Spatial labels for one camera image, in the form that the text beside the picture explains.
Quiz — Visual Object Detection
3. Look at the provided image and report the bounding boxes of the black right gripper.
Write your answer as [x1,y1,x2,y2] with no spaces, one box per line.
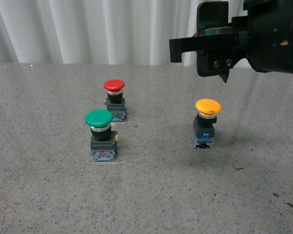
[169,1,248,83]

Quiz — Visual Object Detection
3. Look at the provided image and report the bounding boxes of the yellow push button switch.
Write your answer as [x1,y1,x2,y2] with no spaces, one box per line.
[191,98,222,148]

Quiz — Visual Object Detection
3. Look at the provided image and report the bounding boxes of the white pleated curtain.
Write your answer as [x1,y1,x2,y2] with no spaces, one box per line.
[0,0,252,68]

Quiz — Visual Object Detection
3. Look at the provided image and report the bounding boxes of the red push button switch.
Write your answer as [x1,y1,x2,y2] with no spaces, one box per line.
[104,79,127,122]

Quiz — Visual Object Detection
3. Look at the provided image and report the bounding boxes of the green push button switch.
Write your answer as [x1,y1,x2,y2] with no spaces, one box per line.
[85,109,118,162]

